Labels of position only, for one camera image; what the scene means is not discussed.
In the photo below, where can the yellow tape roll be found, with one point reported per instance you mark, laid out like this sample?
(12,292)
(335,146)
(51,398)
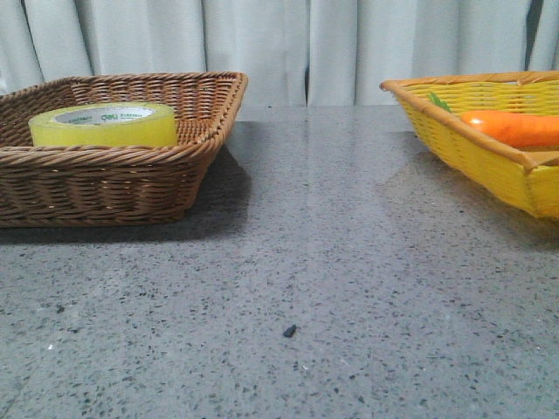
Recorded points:
(114,124)

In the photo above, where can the small black debris chip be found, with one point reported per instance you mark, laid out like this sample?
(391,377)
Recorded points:
(290,331)

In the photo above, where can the white curtain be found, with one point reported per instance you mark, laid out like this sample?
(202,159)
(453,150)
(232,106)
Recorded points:
(295,53)

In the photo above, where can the brown wicker basket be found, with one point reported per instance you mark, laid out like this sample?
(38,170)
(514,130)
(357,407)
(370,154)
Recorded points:
(100,186)

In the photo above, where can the yellow woven basket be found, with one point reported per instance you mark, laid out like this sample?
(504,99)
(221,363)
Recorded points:
(524,178)

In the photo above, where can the orange toy carrot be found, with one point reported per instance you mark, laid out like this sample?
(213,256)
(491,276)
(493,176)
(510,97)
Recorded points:
(518,130)

